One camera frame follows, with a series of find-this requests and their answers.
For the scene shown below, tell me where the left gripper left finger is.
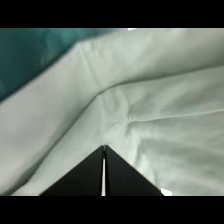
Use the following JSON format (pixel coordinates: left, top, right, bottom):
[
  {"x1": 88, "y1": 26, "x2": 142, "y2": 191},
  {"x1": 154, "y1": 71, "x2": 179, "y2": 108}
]
[{"x1": 39, "y1": 144, "x2": 106, "y2": 197}]

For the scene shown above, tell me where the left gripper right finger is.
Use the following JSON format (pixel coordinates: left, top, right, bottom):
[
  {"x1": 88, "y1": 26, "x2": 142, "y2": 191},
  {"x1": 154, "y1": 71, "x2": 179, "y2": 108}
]
[{"x1": 104, "y1": 145, "x2": 164, "y2": 197}]

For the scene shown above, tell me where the white shirt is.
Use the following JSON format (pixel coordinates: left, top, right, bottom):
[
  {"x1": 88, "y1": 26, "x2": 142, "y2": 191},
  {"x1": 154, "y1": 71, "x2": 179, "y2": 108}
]
[{"x1": 0, "y1": 28, "x2": 224, "y2": 197}]

